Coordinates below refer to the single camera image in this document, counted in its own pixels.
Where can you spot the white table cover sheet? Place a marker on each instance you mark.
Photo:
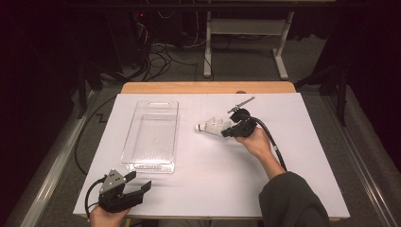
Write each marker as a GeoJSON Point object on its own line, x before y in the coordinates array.
{"type": "Point", "coordinates": [220, 176]}

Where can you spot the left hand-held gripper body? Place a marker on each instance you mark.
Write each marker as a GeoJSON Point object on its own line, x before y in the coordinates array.
{"type": "Point", "coordinates": [113, 198]}

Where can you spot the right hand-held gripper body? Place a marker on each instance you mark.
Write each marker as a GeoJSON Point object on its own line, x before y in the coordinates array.
{"type": "Point", "coordinates": [244, 126]}

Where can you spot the aluminium floor rail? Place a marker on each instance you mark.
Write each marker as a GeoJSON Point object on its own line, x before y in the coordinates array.
{"type": "Point", "coordinates": [53, 167]}
{"type": "Point", "coordinates": [362, 176]}

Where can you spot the person's right hand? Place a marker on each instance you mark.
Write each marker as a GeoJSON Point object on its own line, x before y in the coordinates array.
{"type": "Point", "coordinates": [258, 143]}

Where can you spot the clear plastic tray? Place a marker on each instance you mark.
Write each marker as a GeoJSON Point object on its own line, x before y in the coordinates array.
{"type": "Point", "coordinates": [151, 142]}

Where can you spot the black stand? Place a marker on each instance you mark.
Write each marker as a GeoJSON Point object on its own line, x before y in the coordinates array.
{"type": "Point", "coordinates": [82, 94]}
{"type": "Point", "coordinates": [342, 101]}

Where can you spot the white feather shuttlecock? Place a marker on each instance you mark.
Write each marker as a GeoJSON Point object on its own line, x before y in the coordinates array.
{"type": "Point", "coordinates": [199, 127]}
{"type": "Point", "coordinates": [222, 125]}
{"type": "Point", "coordinates": [212, 122]}

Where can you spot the white metal stand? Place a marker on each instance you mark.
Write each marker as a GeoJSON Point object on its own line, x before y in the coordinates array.
{"type": "Point", "coordinates": [246, 26]}

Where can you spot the dark equipment box red light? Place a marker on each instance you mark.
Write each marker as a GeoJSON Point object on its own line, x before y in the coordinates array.
{"type": "Point", "coordinates": [142, 31]}

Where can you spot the person's left hand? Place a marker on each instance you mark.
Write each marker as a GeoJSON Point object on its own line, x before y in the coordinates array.
{"type": "Point", "coordinates": [107, 219]}

